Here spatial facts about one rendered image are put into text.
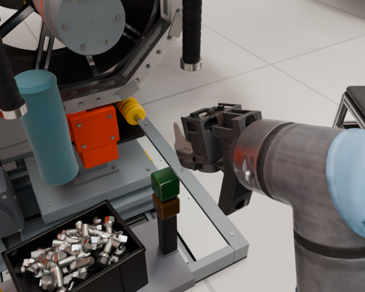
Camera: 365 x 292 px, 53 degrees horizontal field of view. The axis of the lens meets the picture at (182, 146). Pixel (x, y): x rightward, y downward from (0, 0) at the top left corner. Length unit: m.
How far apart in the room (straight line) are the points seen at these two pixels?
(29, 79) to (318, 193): 0.60
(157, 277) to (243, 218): 0.74
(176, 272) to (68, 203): 0.56
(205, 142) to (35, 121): 0.41
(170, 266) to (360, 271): 0.45
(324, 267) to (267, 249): 0.98
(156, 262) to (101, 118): 0.40
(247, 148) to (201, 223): 0.90
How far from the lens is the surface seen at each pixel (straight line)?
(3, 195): 1.05
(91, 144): 1.00
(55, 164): 0.85
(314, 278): 0.39
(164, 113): 1.93
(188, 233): 1.26
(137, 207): 1.28
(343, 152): 0.34
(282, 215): 1.47
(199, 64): 0.73
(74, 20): 0.69
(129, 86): 0.95
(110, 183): 1.24
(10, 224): 1.12
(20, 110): 0.65
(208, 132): 0.48
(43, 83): 0.75
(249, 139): 0.41
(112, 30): 0.72
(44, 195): 1.26
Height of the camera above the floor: 1.09
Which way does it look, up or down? 40 degrees down
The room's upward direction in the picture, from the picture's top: straight up
